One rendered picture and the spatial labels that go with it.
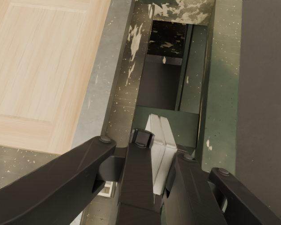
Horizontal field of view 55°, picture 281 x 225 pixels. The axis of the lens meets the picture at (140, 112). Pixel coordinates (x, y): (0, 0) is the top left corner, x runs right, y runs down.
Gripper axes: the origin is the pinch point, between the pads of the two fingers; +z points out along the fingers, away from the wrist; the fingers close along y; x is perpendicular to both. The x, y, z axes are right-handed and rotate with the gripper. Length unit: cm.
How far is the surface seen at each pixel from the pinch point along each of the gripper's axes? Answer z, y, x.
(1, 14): 51, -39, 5
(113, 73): 39.0, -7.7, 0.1
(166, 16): 57, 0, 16
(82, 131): 32.0, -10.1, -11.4
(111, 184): 27.3, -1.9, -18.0
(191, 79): 72, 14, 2
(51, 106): 37.6, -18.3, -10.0
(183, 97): 75, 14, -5
